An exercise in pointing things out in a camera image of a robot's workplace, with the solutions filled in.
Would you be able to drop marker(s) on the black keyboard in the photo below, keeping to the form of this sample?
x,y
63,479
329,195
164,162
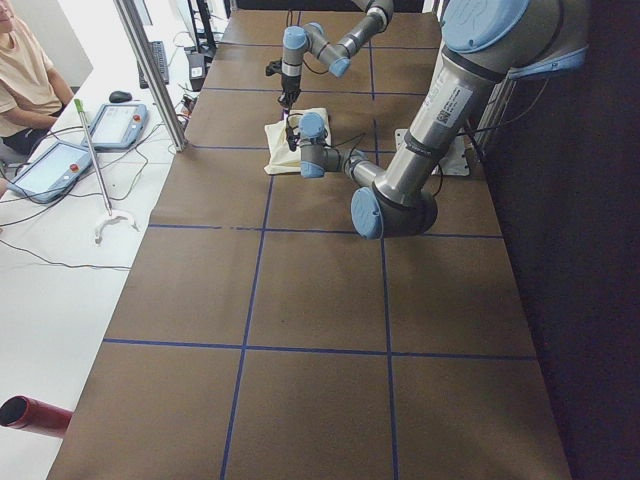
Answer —
x,y
159,57

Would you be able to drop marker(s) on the blue teach pendant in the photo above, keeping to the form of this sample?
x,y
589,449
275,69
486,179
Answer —
x,y
53,173
116,127

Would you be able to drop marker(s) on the person in beige shirt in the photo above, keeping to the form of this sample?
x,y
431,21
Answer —
x,y
33,92

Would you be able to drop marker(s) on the near blue teach pendant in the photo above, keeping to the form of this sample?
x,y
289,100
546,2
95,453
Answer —
x,y
53,173

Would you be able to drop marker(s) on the metal reacher grabber stick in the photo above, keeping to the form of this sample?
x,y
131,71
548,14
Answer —
x,y
111,215

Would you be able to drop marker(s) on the far blue teach pendant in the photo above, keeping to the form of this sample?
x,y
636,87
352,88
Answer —
x,y
116,127

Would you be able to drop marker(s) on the cream long-sleeve cat shirt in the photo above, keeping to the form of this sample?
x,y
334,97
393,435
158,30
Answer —
x,y
285,154

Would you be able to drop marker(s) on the black computer mouse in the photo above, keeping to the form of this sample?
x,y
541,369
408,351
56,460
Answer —
x,y
119,96

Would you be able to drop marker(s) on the red cylinder tube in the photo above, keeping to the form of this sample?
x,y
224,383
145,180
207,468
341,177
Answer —
x,y
35,416

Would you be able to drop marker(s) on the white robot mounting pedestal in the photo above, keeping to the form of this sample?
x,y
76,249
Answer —
x,y
454,162

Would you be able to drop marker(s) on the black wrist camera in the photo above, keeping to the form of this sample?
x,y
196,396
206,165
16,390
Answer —
x,y
292,134
273,68

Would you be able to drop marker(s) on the aluminium frame post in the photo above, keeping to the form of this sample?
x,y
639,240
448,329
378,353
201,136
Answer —
x,y
138,40

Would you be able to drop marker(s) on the black power adapter box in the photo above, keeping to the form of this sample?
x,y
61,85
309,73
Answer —
x,y
197,70

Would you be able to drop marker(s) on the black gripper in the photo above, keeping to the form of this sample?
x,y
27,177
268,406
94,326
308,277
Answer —
x,y
290,83

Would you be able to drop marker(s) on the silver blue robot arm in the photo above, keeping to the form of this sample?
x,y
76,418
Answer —
x,y
483,43
335,56

